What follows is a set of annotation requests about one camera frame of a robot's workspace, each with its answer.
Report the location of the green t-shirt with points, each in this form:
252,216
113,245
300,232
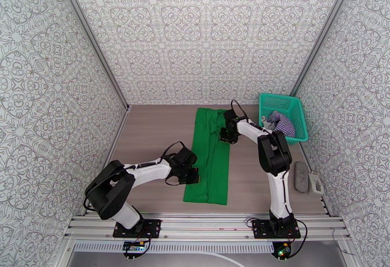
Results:
213,159

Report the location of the blue white striped tank top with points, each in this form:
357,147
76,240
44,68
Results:
285,124

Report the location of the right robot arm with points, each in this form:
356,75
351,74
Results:
274,153

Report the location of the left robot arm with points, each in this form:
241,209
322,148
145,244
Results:
112,190

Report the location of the teal plastic basket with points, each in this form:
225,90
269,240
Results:
283,103

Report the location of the left green controller board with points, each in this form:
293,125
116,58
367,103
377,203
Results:
133,248

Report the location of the green controller board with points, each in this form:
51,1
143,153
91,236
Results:
281,251
133,248

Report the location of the right green controller board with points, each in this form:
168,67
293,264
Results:
281,251

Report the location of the aluminium rail frame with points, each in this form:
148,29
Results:
207,223

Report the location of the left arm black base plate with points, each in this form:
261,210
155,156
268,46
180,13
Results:
152,228

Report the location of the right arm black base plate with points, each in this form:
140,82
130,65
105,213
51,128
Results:
260,229

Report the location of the white plastic bracket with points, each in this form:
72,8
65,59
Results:
315,183

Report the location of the right aluminium corner post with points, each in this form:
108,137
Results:
323,34

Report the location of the aluminium corner post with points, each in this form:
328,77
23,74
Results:
323,34
91,37

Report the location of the left aluminium corner post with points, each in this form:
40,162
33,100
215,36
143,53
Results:
91,37

